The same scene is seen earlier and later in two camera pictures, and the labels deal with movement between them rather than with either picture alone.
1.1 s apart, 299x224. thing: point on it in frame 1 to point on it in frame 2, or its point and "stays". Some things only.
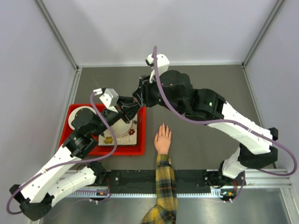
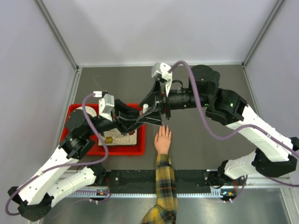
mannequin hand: (162, 142) stays
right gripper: (143, 93) to (152, 99)
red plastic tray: (93, 149) stays
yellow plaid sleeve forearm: (165, 211) stays
